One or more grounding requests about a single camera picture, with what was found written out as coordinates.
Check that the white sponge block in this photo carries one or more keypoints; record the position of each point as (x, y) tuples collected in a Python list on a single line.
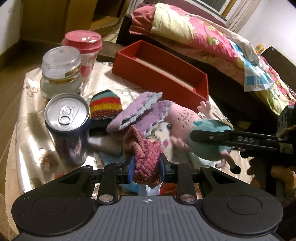
[(105, 144)]

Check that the beige curtain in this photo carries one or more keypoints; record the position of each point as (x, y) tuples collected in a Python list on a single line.
[(242, 14)]

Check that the pink lidded paper cup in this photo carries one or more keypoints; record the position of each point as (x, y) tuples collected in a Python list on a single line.
[(89, 44)]

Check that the pink floral quilt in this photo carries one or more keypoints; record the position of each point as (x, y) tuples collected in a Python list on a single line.
[(203, 40)]

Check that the yellow toy on bed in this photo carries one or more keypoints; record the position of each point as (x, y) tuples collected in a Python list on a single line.
[(259, 49)]

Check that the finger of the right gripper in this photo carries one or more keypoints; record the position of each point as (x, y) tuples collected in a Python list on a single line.
[(236, 139)]

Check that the barred window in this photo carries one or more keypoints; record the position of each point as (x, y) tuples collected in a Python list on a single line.
[(221, 7)]

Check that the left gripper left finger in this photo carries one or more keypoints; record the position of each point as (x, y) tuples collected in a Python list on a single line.
[(125, 171)]

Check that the floral satin tablecloth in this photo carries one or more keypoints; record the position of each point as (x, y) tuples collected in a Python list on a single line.
[(32, 158)]

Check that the right hand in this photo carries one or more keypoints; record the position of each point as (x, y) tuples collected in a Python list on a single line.
[(287, 175)]

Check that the dark pink knitted sock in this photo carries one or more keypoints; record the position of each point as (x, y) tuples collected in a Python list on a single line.
[(146, 153)]

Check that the clear glass jar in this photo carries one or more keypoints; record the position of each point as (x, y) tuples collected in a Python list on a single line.
[(61, 72)]

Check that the white bear plush toy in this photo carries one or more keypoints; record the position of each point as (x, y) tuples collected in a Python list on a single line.
[(162, 134)]

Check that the blue aluminium drink can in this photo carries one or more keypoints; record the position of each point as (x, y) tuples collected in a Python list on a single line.
[(67, 118)]

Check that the wooden desk cabinet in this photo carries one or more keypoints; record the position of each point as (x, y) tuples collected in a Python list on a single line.
[(48, 21)]

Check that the red rectangular box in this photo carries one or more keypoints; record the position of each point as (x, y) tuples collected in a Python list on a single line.
[(157, 70)]

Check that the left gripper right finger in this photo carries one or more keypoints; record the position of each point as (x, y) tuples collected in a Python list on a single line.
[(167, 170)]

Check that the purple washcloth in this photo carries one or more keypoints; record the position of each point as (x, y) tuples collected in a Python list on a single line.
[(145, 112)]

